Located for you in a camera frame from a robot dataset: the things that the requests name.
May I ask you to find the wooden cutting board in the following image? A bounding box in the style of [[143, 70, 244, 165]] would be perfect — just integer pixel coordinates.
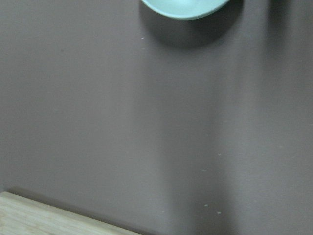
[[0, 192, 136, 235]]

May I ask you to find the mint green bowl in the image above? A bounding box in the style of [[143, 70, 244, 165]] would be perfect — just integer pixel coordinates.
[[142, 0, 229, 20]]

